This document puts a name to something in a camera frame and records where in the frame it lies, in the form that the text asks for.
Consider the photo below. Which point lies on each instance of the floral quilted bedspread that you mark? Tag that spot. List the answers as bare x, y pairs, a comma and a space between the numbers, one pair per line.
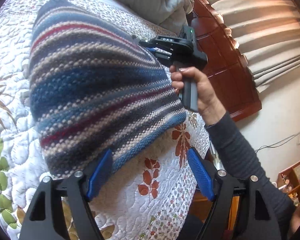
15, 105

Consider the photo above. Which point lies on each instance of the person's right forearm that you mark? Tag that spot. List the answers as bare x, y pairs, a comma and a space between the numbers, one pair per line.
240, 150

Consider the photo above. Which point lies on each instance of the wooden shelf with clutter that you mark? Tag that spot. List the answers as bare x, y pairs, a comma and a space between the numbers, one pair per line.
296, 177

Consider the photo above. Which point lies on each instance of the person's right hand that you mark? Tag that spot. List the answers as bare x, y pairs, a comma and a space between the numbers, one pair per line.
207, 92

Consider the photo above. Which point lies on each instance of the wooden bed frame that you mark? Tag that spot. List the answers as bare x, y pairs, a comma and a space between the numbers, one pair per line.
227, 55

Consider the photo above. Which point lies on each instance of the grey-blue duvet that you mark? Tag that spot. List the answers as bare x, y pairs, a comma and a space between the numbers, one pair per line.
165, 5

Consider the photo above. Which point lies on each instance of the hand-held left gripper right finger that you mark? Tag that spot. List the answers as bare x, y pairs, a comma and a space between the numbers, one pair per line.
200, 172

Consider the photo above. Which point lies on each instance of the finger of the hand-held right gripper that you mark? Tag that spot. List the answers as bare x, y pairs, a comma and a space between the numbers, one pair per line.
153, 50

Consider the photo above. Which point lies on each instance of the beige pleated curtain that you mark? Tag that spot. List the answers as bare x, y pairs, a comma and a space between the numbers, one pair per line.
265, 30

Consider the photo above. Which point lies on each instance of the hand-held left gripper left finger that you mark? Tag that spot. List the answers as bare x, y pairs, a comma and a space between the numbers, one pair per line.
100, 172

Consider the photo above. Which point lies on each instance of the striped knitted sweater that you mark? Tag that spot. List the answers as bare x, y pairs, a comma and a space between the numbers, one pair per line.
90, 80

